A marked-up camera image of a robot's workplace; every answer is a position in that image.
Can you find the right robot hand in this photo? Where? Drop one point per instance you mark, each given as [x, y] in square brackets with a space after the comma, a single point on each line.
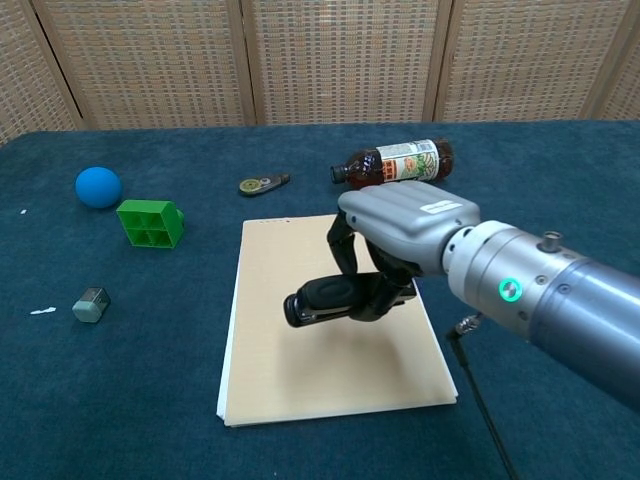
[400, 220]

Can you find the black stapler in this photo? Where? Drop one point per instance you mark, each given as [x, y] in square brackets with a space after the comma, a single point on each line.
[330, 296]

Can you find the brown tea bottle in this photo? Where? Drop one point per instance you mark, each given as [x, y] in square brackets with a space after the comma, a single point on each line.
[400, 165]

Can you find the dark correction tape dispenser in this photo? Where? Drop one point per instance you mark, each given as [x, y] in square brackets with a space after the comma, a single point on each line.
[260, 185]

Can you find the yellow spiral notepad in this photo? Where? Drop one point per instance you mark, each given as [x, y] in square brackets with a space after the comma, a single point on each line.
[320, 360]

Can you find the woven folding screen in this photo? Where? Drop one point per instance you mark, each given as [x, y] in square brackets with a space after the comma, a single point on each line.
[320, 60]

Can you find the green grid box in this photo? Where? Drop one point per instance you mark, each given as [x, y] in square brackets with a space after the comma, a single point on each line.
[150, 222]

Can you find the blue ball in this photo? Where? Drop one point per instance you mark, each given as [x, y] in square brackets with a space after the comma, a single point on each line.
[98, 187]

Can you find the grey green pencil sharpener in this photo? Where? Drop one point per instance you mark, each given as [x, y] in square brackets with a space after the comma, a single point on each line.
[90, 304]

